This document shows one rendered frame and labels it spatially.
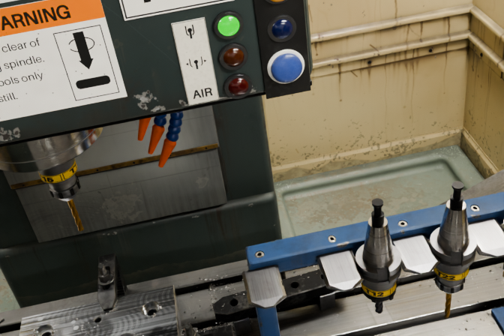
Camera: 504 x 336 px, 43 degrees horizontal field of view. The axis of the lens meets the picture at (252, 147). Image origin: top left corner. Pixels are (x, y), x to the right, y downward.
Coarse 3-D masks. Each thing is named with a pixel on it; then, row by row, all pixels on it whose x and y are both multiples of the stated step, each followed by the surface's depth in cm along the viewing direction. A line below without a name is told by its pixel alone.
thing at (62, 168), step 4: (72, 160) 87; (64, 164) 85; (68, 164) 86; (72, 164) 87; (52, 168) 85; (56, 168) 85; (60, 168) 85; (64, 168) 86; (68, 168) 86; (40, 172) 86; (44, 172) 85; (48, 172) 85; (52, 172) 85; (56, 172) 85; (60, 172) 86; (72, 176) 87; (64, 180) 86
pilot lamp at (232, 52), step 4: (232, 48) 59; (236, 48) 59; (228, 52) 59; (232, 52) 59; (236, 52) 59; (240, 52) 59; (224, 56) 59; (228, 56) 59; (232, 56) 59; (236, 56) 59; (240, 56) 59; (224, 60) 59; (228, 60) 59; (232, 60) 59; (236, 60) 59; (240, 60) 60; (228, 64) 60; (232, 64) 60; (236, 64) 60
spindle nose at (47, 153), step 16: (96, 128) 82; (16, 144) 76; (32, 144) 76; (48, 144) 77; (64, 144) 78; (80, 144) 80; (0, 160) 78; (16, 160) 77; (32, 160) 77; (48, 160) 78; (64, 160) 79
